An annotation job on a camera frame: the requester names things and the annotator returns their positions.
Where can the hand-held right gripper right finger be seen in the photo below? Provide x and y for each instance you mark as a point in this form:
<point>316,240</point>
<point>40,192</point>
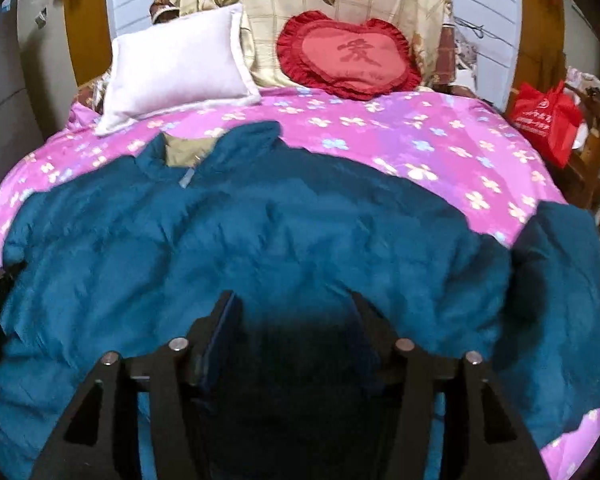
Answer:
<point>369,332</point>

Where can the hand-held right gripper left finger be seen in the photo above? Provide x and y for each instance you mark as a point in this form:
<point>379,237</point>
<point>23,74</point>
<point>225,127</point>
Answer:
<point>224,332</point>

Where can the teal down jacket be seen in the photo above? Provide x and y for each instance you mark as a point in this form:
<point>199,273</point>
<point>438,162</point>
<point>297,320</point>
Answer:
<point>260,230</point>

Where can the pink floral bedsheet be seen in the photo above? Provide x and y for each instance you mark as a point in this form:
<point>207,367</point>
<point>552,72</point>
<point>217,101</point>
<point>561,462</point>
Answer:
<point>430,140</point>

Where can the white pillow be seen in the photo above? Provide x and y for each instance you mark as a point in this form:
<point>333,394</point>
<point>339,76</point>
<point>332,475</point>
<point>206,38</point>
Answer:
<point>172,62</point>

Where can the red heart-shaped cushion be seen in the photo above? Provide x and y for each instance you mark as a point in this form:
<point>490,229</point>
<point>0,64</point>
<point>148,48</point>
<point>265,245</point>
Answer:
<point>350,55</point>

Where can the red shopping bag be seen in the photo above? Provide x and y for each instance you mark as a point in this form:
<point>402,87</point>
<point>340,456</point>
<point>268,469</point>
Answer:
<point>545,115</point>

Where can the wooden chair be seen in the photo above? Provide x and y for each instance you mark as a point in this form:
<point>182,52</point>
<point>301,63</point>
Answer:
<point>597,160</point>

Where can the grey refrigerator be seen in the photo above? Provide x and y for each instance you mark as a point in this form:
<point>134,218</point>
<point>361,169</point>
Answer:
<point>15,110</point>

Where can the brown wooden door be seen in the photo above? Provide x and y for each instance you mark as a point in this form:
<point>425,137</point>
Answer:
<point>87,35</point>
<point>540,30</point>

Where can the brown patterned cloth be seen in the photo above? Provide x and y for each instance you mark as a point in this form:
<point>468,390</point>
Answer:
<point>164,7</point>

